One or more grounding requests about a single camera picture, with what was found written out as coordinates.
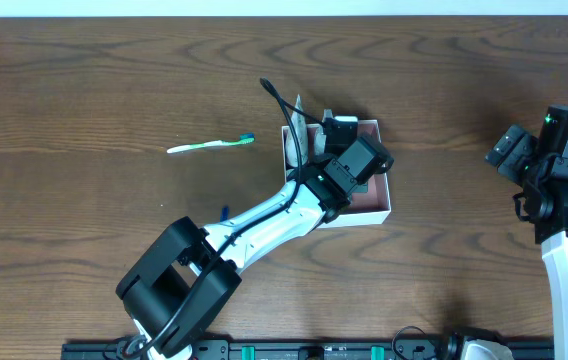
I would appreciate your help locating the blue hand soap pump bottle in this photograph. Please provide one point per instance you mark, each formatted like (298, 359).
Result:
(320, 136)

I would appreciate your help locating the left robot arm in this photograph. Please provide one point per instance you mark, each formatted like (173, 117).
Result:
(187, 275)

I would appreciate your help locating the white box with pink inside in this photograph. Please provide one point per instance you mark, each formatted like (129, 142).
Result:
(367, 208)

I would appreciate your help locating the green white toothbrush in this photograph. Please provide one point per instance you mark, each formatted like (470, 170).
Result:
(244, 139)

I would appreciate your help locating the blue disposable razor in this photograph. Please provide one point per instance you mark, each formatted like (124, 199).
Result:
(224, 213)

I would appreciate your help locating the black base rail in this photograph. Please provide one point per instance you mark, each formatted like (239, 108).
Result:
(409, 342)

